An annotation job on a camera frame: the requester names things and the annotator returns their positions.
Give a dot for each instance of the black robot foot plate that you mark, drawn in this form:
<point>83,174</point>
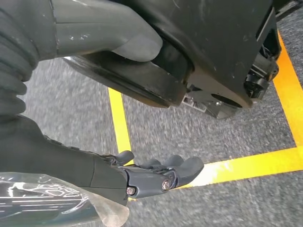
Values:
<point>220,111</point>

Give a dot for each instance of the yellow floor tape square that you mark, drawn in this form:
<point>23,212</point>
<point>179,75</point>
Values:
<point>260,163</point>

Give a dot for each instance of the clear plastic camera shield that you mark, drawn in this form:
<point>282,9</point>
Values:
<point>47,203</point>

